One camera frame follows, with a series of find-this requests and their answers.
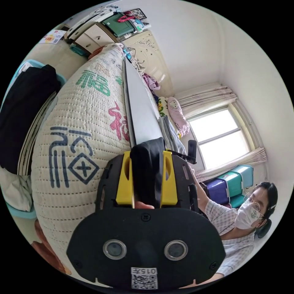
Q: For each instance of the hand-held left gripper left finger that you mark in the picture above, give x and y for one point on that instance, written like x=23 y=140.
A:
x=125 y=181

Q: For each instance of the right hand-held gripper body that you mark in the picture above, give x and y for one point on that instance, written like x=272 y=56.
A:
x=182 y=156

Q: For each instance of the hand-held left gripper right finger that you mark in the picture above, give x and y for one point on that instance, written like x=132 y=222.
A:
x=169 y=183

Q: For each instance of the black short sleeve shirt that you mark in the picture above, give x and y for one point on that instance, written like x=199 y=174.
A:
x=147 y=172

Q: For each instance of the person's right forearm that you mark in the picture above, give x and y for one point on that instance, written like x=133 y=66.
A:
x=202 y=190

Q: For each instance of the person's right hand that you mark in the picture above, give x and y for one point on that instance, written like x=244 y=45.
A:
x=192 y=172

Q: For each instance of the pile of folded grey clothes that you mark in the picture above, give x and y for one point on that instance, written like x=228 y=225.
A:
x=171 y=135

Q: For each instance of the window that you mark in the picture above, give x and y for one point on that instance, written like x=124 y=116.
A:
x=220 y=137

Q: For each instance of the pink pillow with cat print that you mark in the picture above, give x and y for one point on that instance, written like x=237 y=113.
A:
x=178 y=113

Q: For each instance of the purple storage box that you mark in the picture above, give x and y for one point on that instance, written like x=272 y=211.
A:
x=217 y=191

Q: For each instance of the pillow with yellow flower print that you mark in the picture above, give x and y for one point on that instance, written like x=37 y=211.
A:
x=162 y=106

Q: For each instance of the teal storage box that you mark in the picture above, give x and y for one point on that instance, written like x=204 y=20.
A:
x=237 y=201
x=238 y=179

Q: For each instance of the white flat folding board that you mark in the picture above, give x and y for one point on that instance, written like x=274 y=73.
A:
x=141 y=110

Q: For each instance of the cream curtain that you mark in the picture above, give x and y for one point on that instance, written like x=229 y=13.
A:
x=206 y=94

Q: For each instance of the purple garment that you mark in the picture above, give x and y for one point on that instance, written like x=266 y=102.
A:
x=150 y=82

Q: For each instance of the person's body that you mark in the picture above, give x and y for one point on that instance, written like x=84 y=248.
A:
x=241 y=229

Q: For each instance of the bed with printed cream quilt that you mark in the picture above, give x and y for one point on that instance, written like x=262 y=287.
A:
x=75 y=110

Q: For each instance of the pile of black and white clothes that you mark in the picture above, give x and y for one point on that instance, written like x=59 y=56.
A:
x=25 y=108

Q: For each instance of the cream cupboard with boxes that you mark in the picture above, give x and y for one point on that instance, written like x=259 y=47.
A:
x=98 y=32

